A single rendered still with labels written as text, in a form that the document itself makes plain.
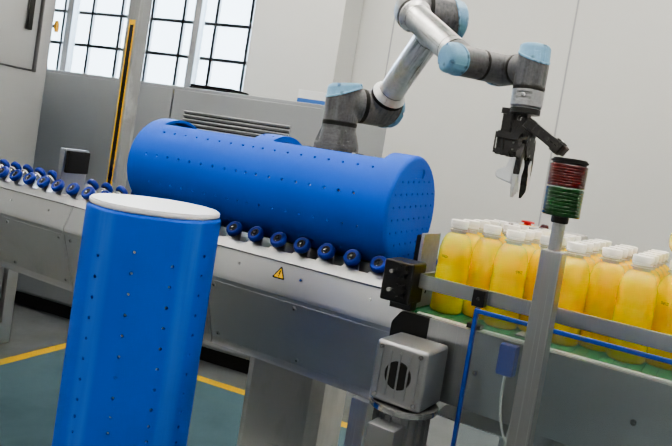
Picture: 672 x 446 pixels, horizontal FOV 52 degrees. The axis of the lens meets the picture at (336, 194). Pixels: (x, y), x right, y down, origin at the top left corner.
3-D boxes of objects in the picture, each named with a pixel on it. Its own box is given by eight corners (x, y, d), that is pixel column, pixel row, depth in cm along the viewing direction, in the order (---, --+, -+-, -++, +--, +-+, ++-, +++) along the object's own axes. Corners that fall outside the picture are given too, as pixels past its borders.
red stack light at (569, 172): (551, 185, 124) (555, 163, 124) (588, 191, 121) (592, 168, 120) (542, 183, 118) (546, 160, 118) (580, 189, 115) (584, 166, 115)
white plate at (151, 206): (222, 220, 140) (221, 225, 140) (218, 206, 167) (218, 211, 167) (79, 200, 135) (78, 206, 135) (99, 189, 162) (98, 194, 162)
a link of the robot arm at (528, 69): (536, 49, 170) (560, 46, 162) (528, 94, 171) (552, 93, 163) (510, 42, 167) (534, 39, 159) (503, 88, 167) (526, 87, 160)
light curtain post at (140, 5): (82, 412, 285) (142, -2, 276) (92, 417, 282) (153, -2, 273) (70, 416, 279) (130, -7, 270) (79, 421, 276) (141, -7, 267)
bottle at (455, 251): (442, 305, 159) (456, 225, 158) (467, 313, 154) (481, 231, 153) (423, 306, 154) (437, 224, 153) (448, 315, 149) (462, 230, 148)
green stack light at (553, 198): (546, 213, 124) (551, 185, 124) (583, 219, 121) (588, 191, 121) (537, 212, 119) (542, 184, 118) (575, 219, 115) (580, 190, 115)
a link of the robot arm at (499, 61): (471, 51, 175) (497, 47, 165) (507, 59, 180) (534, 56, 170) (466, 82, 176) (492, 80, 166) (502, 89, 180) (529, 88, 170)
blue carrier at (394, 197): (187, 206, 231) (197, 121, 229) (426, 262, 187) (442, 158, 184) (120, 209, 207) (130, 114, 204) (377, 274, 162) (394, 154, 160)
